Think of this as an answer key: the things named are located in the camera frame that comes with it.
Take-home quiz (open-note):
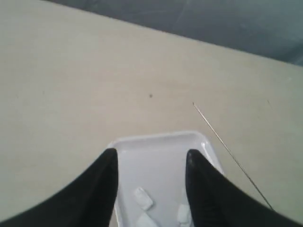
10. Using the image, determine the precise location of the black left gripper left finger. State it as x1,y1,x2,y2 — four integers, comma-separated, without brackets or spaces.
0,148,118,227

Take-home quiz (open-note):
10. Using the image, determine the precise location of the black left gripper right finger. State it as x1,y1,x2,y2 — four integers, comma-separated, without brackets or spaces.
185,149,301,227

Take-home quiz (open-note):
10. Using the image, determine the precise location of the thin metal skewer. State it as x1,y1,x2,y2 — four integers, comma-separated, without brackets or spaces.
192,102,275,211

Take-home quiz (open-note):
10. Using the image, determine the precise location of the white plastic tray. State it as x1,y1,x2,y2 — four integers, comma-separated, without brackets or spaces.
108,131,223,227

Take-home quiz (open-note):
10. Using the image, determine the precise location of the white backdrop cloth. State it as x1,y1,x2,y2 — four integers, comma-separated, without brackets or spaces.
40,0,303,66

